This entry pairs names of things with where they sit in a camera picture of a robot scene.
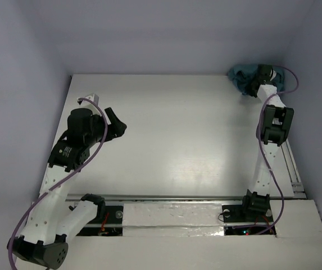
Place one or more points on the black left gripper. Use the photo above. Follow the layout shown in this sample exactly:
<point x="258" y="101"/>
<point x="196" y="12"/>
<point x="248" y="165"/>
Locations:
<point x="109" y="127"/>

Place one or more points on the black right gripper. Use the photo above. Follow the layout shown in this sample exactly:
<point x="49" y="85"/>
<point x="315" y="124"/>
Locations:
<point x="252" y="93"/>

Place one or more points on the teal t-shirt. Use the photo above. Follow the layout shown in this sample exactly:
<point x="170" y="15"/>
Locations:
<point x="241" y="76"/>

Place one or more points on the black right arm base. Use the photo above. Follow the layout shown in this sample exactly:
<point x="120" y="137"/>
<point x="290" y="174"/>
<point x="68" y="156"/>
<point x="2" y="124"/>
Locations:
<point x="237" y="223"/>

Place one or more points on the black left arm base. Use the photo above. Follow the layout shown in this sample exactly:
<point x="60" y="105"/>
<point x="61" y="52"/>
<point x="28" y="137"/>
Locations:
<point x="111" y="224"/>

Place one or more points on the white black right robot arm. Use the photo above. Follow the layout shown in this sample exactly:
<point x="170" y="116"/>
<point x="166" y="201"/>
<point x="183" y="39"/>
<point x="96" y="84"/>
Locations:
<point x="272" y="131"/>

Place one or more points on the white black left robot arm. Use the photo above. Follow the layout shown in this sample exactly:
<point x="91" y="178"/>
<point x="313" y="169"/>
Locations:
<point x="42" y="236"/>

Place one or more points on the white foam cover block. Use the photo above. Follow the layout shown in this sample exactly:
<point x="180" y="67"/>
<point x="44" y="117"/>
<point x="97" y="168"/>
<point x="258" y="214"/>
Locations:
<point x="172" y="219"/>

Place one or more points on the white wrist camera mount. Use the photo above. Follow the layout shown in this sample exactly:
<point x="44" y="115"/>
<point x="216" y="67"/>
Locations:
<point x="88" y="101"/>

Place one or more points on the aluminium front rail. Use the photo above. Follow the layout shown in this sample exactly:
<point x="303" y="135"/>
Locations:
<point x="168" y="198"/>

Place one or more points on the aluminium rail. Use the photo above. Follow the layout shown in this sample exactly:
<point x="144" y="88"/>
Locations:
<point x="294" y="177"/>
<point x="168" y="198"/>

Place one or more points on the aluminium right side rail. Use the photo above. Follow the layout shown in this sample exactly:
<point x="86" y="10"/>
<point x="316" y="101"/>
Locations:
<point x="294" y="177"/>

